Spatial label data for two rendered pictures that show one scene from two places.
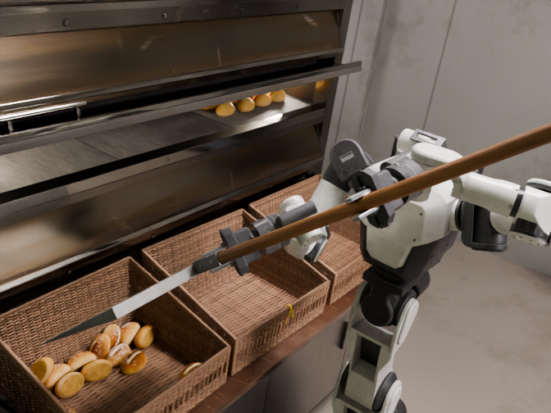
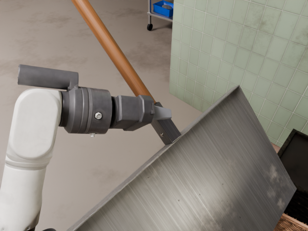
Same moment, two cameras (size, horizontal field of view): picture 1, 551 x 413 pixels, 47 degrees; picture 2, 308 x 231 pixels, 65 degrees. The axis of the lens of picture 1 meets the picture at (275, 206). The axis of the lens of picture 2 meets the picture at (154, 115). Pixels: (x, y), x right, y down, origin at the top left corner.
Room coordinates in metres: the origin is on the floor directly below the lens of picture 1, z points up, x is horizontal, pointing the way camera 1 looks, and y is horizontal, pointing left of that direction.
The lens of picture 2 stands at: (1.71, 0.19, 1.59)
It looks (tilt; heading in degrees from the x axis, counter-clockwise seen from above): 44 degrees down; 191
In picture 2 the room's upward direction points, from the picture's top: straight up
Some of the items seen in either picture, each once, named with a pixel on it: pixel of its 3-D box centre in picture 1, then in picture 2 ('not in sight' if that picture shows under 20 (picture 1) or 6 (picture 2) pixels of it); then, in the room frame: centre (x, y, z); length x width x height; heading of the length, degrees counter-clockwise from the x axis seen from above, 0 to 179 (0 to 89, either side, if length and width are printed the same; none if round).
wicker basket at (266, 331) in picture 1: (237, 283); not in sight; (2.02, 0.10, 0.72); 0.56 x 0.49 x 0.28; 146
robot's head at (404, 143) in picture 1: (418, 150); not in sight; (1.63, -0.36, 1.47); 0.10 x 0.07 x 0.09; 54
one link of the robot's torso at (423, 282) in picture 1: (398, 284); not in sight; (1.70, -0.41, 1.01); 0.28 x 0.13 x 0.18; 148
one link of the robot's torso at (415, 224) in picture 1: (414, 211); not in sight; (1.67, -0.40, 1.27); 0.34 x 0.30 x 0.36; 54
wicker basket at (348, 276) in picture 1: (323, 233); not in sight; (2.52, -0.23, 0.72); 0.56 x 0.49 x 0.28; 147
